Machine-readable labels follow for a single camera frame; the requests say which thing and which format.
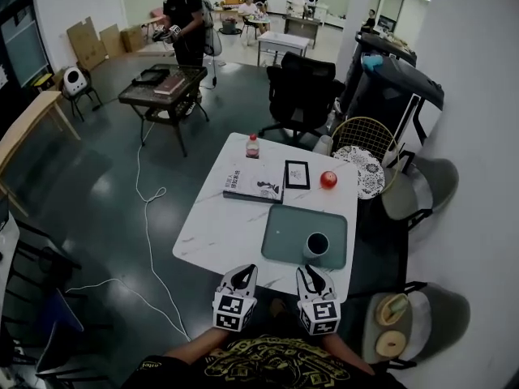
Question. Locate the black tray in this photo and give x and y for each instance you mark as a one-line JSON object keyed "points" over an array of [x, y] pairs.
{"points": [[150, 77]]}

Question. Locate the small cardboard sheet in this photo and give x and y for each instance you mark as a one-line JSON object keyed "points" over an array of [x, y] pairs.
{"points": [[111, 41]]}

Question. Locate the wooden table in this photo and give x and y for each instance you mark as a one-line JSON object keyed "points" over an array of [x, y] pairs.
{"points": [[32, 114]]}

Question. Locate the dark green rectangular tray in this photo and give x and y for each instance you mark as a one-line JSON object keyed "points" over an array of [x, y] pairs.
{"points": [[284, 237]]}

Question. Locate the blue chair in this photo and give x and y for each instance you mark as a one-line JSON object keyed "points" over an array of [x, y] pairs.
{"points": [[57, 322]]}

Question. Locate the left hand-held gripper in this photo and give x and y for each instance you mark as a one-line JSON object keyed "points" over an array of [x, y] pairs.
{"points": [[229, 308]]}

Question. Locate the person's left forearm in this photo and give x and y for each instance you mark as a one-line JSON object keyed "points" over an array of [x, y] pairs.
{"points": [[198, 344]]}

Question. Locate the patterned round cushion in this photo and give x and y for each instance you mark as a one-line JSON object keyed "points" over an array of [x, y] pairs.
{"points": [[365, 172]]}

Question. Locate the white and dark book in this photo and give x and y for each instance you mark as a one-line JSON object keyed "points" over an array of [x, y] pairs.
{"points": [[247, 182]]}

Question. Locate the teal cloth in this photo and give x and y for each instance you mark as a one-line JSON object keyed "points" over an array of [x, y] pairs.
{"points": [[372, 62]]}

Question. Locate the large cardboard sheet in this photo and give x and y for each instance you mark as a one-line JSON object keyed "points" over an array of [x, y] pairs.
{"points": [[87, 45]]}

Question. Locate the person's right forearm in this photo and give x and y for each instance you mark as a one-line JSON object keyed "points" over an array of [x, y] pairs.
{"points": [[348, 353]]}

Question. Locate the black stool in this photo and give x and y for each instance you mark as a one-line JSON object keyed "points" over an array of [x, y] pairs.
{"points": [[87, 95]]}

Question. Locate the white metal table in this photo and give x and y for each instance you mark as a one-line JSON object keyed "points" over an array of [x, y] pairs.
{"points": [[284, 39]]}

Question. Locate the white marble table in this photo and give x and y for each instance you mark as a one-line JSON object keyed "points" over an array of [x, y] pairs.
{"points": [[219, 225]]}

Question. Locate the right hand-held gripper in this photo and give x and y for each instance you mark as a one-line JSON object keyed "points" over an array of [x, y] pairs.
{"points": [[324, 314]]}

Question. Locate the red apple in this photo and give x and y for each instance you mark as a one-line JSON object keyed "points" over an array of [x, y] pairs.
{"points": [[328, 180]]}

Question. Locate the white pet carrier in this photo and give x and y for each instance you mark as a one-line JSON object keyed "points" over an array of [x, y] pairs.
{"points": [[71, 81]]}

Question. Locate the dark red book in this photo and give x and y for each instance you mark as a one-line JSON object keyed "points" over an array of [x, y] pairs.
{"points": [[169, 85]]}

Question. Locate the black and white machine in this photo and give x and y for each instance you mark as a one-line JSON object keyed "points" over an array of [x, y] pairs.
{"points": [[389, 91]]}

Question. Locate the red capped drink bottle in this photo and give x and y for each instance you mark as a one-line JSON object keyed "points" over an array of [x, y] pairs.
{"points": [[252, 149]]}

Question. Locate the white cylindrical bin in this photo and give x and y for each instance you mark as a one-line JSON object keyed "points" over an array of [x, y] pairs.
{"points": [[323, 146]]}

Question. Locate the grey chair with black legs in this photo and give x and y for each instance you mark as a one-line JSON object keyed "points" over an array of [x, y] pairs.
{"points": [[442, 322], [438, 180]]}

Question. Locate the brown desk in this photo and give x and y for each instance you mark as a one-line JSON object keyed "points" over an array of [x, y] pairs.
{"points": [[302, 24]]}

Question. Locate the grey cup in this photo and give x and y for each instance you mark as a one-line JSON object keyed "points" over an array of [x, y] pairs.
{"points": [[316, 244]]}

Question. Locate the black office chair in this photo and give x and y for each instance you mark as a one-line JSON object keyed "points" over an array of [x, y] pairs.
{"points": [[300, 91]]}

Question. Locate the cardboard box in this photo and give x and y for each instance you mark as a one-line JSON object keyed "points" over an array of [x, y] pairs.
{"points": [[131, 39]]}

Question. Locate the black wicker table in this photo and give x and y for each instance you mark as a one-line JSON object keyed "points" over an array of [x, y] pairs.
{"points": [[142, 95]]}

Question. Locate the black picture frame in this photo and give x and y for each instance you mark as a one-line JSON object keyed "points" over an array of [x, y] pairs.
{"points": [[297, 174]]}

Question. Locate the person's black printed t-shirt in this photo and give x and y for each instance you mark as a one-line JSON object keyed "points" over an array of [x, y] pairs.
{"points": [[263, 363]]}

